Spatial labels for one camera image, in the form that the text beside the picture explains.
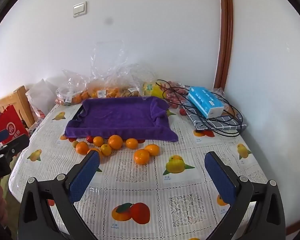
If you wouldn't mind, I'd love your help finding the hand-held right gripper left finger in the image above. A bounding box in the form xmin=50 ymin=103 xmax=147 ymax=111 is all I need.
xmin=17 ymin=150 xmax=102 ymax=240

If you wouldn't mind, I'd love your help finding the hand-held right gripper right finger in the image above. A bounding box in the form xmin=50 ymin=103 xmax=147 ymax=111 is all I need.
xmin=204 ymin=151 xmax=287 ymax=240

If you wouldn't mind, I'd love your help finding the large mandarin orange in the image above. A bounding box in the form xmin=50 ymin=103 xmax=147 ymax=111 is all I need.
xmin=108 ymin=135 xmax=123 ymax=150

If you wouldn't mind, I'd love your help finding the red paper bag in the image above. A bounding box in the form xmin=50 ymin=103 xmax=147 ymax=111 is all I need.
xmin=0 ymin=105 xmax=29 ymax=145

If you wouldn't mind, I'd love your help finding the red white snack bag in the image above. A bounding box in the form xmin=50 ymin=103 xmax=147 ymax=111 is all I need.
xmin=32 ymin=107 xmax=47 ymax=123

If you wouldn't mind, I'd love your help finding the wooden chair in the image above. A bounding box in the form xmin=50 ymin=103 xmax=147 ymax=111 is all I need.
xmin=0 ymin=85 xmax=37 ymax=130

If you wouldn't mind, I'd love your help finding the grey checkered cloth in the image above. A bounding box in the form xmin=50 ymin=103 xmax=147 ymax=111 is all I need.
xmin=184 ymin=105 xmax=247 ymax=131

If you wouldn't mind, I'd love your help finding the white plastic bag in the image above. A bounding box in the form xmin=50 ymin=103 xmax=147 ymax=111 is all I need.
xmin=26 ymin=79 xmax=57 ymax=115

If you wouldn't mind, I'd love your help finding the purple towel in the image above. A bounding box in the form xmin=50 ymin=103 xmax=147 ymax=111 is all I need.
xmin=65 ymin=96 xmax=178 ymax=142

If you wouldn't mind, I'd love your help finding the clear bag of oranges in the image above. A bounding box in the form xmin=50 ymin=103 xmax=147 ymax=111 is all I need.
xmin=55 ymin=69 xmax=90 ymax=105

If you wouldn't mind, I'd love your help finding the blue tissue pack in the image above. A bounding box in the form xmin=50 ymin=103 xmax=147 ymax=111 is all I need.
xmin=187 ymin=86 xmax=225 ymax=119

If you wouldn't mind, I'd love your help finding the clear bag of kumquats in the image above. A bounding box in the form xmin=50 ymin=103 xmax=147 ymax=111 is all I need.
xmin=87 ymin=41 xmax=128 ymax=98

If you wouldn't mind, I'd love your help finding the clear bag of red tomatoes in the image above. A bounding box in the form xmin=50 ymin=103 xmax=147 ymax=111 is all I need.
xmin=162 ymin=81 xmax=190 ymax=109

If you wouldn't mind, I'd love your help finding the clear bag of longans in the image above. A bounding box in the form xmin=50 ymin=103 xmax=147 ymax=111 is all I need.
xmin=120 ymin=64 xmax=156 ymax=98

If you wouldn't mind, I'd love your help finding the yellow packet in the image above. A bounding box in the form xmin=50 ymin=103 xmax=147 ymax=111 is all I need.
xmin=143 ymin=81 xmax=166 ymax=98

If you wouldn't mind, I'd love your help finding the black wire rack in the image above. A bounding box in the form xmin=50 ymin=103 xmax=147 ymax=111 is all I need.
xmin=155 ymin=79 xmax=243 ymax=137

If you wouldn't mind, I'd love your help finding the brown wooden door frame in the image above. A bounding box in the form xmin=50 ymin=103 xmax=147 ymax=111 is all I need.
xmin=213 ymin=0 xmax=234 ymax=89

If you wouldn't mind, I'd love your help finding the white wall light switch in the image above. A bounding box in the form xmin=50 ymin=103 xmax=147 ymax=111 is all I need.
xmin=72 ymin=1 xmax=87 ymax=18

